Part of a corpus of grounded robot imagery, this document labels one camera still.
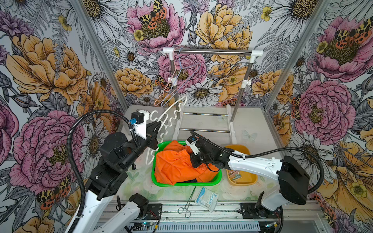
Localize yellow plastic tray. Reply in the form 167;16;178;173
226;145;258;186

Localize surgical mask packet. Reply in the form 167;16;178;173
195;187;219;213

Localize pink clothespin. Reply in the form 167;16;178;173
228;170;240;177

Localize white hanger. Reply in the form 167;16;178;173
145;95;187;158

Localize green plastic basket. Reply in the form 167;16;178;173
151;141;222;187

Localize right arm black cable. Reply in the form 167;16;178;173
190;130;324;194

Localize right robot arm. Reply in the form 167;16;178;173
186;136;309;218

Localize metal surgical scissors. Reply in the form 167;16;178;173
178;187;196;218

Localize green clothespin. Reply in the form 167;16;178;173
231;174;242;182

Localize pink hanger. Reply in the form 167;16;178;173
154;54;195;94

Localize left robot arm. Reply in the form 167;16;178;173
67;119;161;233

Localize clothes rack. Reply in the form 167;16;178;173
162;47;263;144

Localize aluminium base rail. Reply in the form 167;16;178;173
119;201;332;233

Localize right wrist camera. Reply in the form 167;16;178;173
186;136;200;156

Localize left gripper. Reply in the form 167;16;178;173
119;120;161;170

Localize orange shorts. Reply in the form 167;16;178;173
154;141;219;185

